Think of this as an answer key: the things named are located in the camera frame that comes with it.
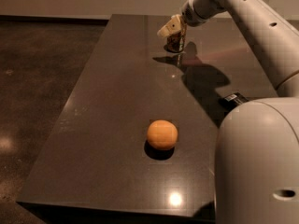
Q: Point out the orange soda can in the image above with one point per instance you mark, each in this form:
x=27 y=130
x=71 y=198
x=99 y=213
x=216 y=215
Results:
x=176 y=42

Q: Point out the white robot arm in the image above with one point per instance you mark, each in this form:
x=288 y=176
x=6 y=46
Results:
x=257 y=152

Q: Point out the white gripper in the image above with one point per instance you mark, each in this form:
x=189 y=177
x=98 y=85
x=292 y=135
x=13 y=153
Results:
x=188 y=15

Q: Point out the orange fruit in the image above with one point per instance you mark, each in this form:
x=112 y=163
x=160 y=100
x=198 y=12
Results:
x=162 y=135

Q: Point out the black snack bar wrapper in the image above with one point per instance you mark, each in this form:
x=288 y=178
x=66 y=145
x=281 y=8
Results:
x=232 y=101

